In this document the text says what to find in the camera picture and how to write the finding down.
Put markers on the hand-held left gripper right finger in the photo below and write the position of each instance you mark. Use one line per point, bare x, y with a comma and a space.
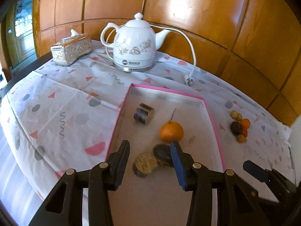
178, 167

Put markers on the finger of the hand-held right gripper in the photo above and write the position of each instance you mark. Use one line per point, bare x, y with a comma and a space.
255, 170

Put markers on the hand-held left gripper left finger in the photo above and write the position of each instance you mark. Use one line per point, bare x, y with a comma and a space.
121, 167

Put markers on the small yellow-orange fruit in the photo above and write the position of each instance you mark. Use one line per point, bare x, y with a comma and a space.
241, 138

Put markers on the large orange with stem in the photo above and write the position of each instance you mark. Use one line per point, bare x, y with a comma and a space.
171, 131

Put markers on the small red-orange fruit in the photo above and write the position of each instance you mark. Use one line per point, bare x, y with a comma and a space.
245, 133

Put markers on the tangerine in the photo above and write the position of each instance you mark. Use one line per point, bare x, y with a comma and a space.
246, 123

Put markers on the pink-edged shallow box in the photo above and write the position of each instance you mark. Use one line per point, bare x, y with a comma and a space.
188, 113

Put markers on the small yellow round fruit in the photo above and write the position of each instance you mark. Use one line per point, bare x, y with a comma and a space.
232, 114
239, 117

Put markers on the dark round disc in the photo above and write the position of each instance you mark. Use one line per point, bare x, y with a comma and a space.
162, 154

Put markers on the tan round disc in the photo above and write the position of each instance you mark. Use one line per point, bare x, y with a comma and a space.
144, 164

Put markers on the dark sliced cylinder piece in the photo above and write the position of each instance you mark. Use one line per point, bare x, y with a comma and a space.
144, 114

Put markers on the white patterned tablecloth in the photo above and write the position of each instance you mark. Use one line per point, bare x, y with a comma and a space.
58, 94

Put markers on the silver kettle base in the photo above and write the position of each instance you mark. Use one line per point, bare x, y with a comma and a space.
131, 69

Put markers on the white ceramic electric kettle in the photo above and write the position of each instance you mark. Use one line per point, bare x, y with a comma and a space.
134, 42

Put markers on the silver embossed tissue box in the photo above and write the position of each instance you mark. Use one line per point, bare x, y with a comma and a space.
70, 50

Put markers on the white tissue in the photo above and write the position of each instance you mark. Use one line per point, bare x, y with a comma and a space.
74, 33

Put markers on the glass door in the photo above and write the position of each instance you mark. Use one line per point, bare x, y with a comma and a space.
21, 33

